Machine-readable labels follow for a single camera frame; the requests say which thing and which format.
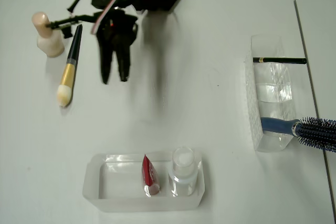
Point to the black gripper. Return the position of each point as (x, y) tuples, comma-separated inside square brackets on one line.
[(113, 41)]

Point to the pink cosmetic bottle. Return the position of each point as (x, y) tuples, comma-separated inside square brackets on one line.
[(50, 45)]

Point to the clear capped bottle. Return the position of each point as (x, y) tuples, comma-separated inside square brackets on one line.
[(183, 161)]

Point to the red cosmetic tube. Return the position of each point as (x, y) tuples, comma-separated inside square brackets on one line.
[(148, 171)]

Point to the frosted plastic bin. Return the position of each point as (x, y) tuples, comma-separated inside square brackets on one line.
[(147, 204)]

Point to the clear acrylic organizer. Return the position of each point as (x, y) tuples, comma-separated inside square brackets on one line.
[(267, 43)]

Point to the thin dark cosmetic pencil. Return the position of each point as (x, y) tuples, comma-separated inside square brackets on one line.
[(283, 60)]

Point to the blue round hairbrush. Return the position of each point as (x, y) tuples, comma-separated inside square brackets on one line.
[(278, 125)]

